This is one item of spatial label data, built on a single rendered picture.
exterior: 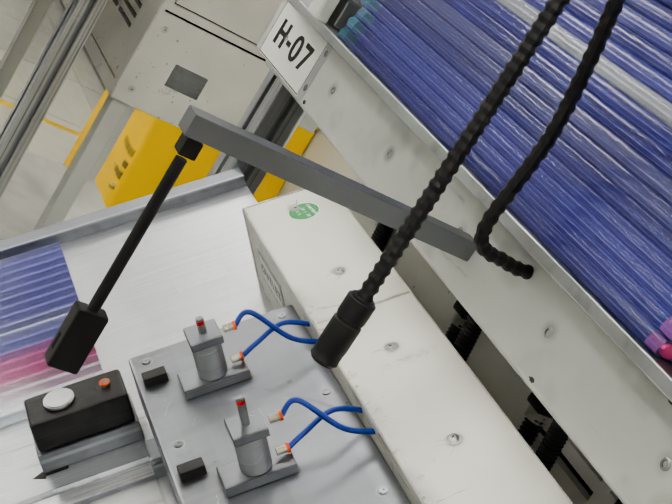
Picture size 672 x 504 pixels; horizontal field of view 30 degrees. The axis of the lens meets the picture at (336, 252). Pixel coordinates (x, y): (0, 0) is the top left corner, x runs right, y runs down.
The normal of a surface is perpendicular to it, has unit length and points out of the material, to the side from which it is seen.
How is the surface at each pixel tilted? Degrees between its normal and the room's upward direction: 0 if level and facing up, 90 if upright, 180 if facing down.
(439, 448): 42
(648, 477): 90
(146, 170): 90
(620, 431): 90
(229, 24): 90
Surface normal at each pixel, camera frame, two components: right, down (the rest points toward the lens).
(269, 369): -0.15, -0.82
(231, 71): 0.34, 0.48
